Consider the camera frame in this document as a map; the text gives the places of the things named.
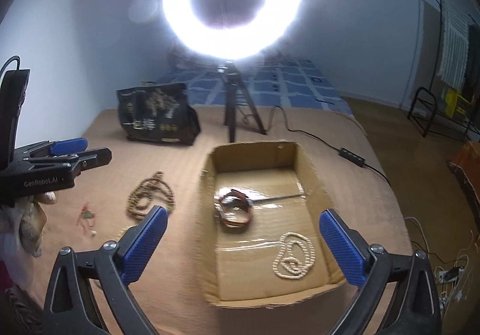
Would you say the red string green pendant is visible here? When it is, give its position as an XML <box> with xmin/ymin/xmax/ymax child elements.
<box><xmin>76</xmin><ymin>203</ymin><xmax>95</xmax><ymax>233</ymax></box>

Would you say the black tripod stand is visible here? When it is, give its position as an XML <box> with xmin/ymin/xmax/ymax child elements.
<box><xmin>217</xmin><ymin>61</ymin><xmax>267</xmax><ymax>143</ymax></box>

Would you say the gloved left hand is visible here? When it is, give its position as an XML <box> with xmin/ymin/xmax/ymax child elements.
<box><xmin>1</xmin><ymin>191</ymin><xmax>58</xmax><ymax>258</ymax></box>

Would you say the black power cable with switch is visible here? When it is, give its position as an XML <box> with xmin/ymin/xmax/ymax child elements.
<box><xmin>262</xmin><ymin>105</ymin><xmax>393</xmax><ymax>186</ymax></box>

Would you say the black printed snack bag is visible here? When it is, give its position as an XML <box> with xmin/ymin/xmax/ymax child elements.
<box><xmin>116</xmin><ymin>83</ymin><xmax>201</xmax><ymax>146</ymax></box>

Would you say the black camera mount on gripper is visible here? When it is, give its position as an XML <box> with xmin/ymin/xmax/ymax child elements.
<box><xmin>1</xmin><ymin>55</ymin><xmax>30</xmax><ymax>171</ymax></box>

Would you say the white ring light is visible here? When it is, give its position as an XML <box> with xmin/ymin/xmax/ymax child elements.
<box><xmin>161</xmin><ymin>0</ymin><xmax>307</xmax><ymax>61</ymax></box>

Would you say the white pearl necklace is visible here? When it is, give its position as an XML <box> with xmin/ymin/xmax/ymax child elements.
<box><xmin>271</xmin><ymin>231</ymin><xmax>317</xmax><ymax>281</ymax></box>

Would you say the white power strip with cables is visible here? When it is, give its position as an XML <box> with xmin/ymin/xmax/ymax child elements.
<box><xmin>404</xmin><ymin>215</ymin><xmax>474</xmax><ymax>321</ymax></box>

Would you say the orange object on floor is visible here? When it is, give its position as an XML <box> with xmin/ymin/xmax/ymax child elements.
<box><xmin>448</xmin><ymin>142</ymin><xmax>480</xmax><ymax>216</ymax></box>

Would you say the brown wooden bead necklace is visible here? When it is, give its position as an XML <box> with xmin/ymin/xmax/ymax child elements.
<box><xmin>126</xmin><ymin>171</ymin><xmax>176</xmax><ymax>222</ymax></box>

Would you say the black metal rack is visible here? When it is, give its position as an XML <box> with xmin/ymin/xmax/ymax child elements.
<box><xmin>407</xmin><ymin>86</ymin><xmax>479</xmax><ymax>142</ymax></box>

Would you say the tan blanket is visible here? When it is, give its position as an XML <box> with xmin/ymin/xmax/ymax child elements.
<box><xmin>28</xmin><ymin>107</ymin><xmax>412</xmax><ymax>334</ymax></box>

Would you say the red strap wristwatch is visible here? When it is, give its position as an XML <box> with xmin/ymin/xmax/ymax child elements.
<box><xmin>214</xmin><ymin>189</ymin><xmax>253</xmax><ymax>229</ymax></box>

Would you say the cardboard box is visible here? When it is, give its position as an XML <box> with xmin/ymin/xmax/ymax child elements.
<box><xmin>197</xmin><ymin>142</ymin><xmax>345</xmax><ymax>308</ymax></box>

